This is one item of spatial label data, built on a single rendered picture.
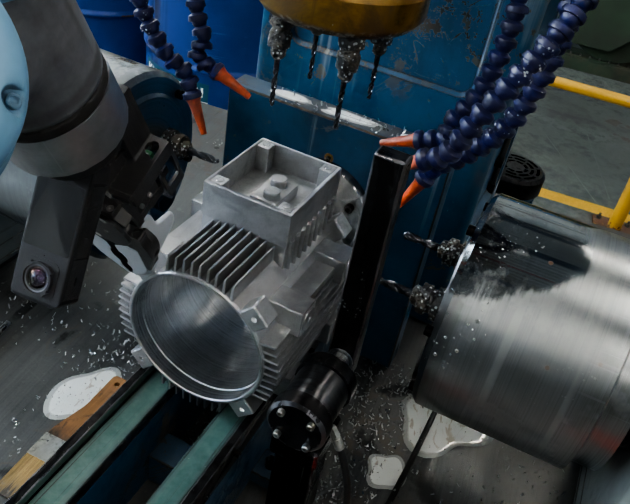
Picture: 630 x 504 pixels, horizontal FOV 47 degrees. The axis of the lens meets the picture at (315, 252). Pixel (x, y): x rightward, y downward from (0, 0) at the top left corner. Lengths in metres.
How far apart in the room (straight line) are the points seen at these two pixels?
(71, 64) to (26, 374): 0.62
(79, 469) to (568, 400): 0.47
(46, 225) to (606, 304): 0.48
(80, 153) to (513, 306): 0.41
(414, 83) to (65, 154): 0.57
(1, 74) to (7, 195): 0.68
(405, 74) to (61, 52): 0.61
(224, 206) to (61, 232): 0.22
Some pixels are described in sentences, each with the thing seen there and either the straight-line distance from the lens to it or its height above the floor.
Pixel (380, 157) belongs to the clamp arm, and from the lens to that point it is 0.60.
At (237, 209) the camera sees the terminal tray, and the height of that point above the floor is 1.13.
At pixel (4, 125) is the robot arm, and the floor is 1.41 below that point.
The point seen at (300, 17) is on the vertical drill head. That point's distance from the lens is 0.69.
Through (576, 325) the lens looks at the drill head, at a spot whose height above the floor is 1.13.
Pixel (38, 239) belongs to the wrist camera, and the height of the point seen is 1.19.
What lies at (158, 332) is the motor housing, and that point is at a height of 0.97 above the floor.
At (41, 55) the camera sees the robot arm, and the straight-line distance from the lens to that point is 0.43.
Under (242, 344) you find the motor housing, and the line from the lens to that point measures 0.84.
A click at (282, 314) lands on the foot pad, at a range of 0.70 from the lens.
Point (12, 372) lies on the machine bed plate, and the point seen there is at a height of 0.80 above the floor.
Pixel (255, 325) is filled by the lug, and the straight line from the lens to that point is 0.67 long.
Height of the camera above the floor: 1.53
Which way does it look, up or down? 36 degrees down
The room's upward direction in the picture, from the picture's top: 11 degrees clockwise
